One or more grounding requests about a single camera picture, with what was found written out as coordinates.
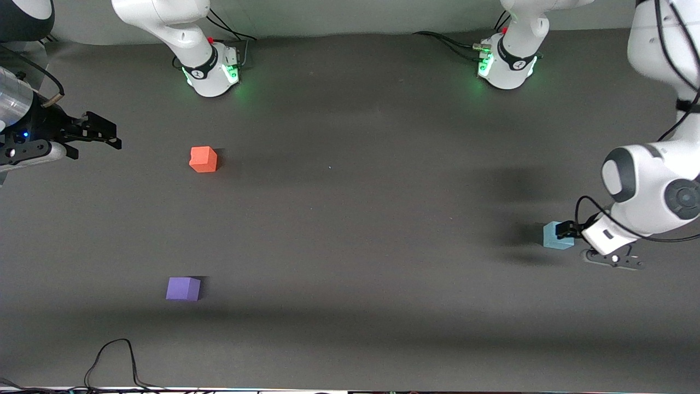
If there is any purple foam block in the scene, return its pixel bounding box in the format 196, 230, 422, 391
166, 276, 202, 302

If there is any orange foam block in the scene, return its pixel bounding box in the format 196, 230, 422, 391
189, 146, 218, 173

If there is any thin black looped cable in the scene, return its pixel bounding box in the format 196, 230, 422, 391
85, 338, 165, 392

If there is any black arm base cable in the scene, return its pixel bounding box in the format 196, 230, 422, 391
207, 8, 258, 69
413, 30, 488, 62

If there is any black right arm base cable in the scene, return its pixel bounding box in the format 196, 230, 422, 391
207, 8, 258, 69

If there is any black left arm base cable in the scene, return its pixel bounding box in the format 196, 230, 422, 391
413, 30, 488, 62

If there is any light blue foam block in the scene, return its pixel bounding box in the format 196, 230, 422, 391
542, 221, 576, 251

